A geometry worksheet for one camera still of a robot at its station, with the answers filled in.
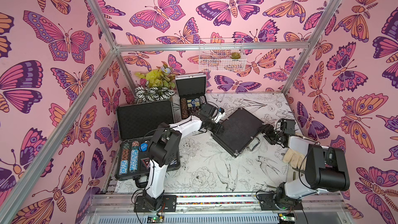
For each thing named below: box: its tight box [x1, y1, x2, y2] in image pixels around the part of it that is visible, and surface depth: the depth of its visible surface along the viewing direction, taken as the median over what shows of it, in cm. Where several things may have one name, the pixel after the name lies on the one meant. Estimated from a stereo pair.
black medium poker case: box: [210, 107, 265, 158], surface depth 94 cm
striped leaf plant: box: [134, 81, 176, 103], surface depth 93 cm
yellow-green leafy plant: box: [134, 60, 176, 89], surface depth 104 cm
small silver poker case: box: [175, 73, 207, 120], surface depth 111 cm
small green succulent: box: [230, 51, 241, 60], surface depth 95 cm
